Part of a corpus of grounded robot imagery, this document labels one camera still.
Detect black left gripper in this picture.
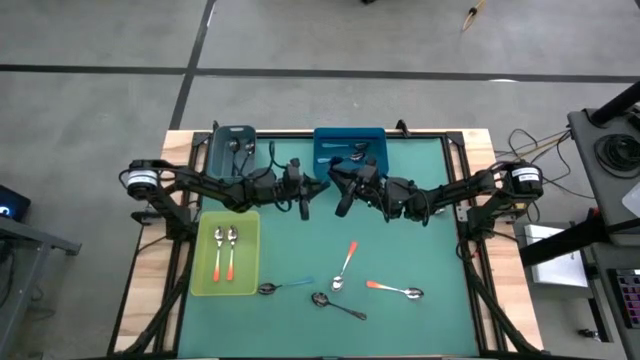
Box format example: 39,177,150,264
264,158,331,222

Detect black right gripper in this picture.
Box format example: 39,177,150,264
328,157,389,219

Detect orange-handled metal spoon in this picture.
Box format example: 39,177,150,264
365,279,426,301
225,225,239,283
213,225,226,284
330,241,359,293

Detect bright blue plastic bin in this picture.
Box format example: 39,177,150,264
312,126,390,182

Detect teal table mat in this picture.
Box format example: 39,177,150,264
177,137,480,359

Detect translucent yellow plastic bin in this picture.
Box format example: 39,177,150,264
190,209,262,297

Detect grey-blue plastic bin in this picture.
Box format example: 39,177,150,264
206,124,258,185

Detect black stand bar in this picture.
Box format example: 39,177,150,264
519,207,640,269

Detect white box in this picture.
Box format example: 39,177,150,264
523,223,590,289

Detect grey cart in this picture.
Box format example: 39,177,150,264
567,107,640,247

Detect grey metal stand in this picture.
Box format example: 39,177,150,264
0,214,82,360

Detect white sheet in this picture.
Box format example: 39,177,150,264
621,180,640,220

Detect black box with blue light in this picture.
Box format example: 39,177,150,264
0,184,32,224

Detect black keypad with lit keys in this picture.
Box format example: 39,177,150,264
613,268,640,331

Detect thin yellow floor cable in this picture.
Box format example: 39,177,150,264
497,130,571,174

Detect black floor cable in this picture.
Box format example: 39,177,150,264
507,127,599,201

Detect yellow cable bundle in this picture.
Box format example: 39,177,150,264
460,0,489,32

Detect black cable coil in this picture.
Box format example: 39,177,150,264
593,133,640,180

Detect black post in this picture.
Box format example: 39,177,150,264
589,79,640,126

